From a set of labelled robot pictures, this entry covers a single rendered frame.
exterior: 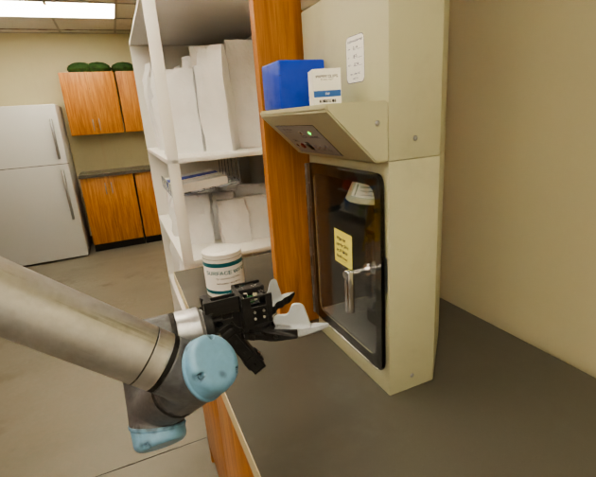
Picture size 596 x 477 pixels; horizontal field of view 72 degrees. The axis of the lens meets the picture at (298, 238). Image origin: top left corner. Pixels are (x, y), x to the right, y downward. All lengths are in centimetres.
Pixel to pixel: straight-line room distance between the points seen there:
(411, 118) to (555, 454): 60
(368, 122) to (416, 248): 25
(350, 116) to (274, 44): 41
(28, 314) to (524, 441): 77
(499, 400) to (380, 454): 28
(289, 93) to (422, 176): 31
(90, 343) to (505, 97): 98
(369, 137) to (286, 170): 38
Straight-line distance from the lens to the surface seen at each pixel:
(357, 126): 69
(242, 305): 68
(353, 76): 81
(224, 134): 192
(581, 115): 101
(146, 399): 63
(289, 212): 105
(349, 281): 79
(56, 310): 51
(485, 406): 92
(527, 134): 108
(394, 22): 74
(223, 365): 54
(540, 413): 94
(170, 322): 69
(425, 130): 77
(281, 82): 85
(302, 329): 70
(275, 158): 102
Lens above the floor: 150
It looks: 17 degrees down
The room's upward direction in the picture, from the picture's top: 4 degrees counter-clockwise
